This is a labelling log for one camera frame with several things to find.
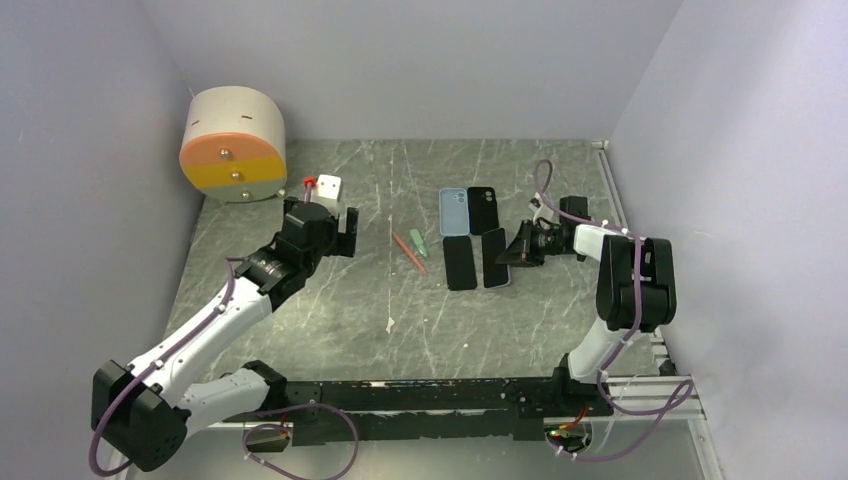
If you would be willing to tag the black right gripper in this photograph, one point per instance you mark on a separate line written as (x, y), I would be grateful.
(520, 252)

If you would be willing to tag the light blue phone case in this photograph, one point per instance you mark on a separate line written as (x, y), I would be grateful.
(453, 212)

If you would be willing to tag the black phone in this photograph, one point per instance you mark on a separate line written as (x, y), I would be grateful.
(495, 274)

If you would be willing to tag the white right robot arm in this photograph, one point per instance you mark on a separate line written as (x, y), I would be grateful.
(635, 289)

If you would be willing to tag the orange pen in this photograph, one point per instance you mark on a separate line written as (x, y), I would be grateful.
(408, 252)

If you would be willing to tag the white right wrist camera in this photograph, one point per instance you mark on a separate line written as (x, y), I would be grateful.
(539, 209)

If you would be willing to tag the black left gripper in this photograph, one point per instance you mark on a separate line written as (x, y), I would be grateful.
(342, 241)

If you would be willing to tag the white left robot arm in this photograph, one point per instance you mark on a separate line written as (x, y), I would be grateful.
(143, 411)

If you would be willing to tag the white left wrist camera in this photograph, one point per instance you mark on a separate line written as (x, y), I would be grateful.
(324, 190)

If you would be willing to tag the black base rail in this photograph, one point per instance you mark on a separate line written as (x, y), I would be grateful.
(521, 408)

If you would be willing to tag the aluminium frame rail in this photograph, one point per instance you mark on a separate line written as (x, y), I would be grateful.
(686, 387)

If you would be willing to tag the black phone case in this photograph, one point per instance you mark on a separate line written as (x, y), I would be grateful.
(482, 209)

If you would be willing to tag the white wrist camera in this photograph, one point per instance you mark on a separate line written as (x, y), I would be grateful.
(324, 190)
(539, 209)

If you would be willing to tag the round drawer cabinet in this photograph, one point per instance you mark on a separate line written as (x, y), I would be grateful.
(234, 145)

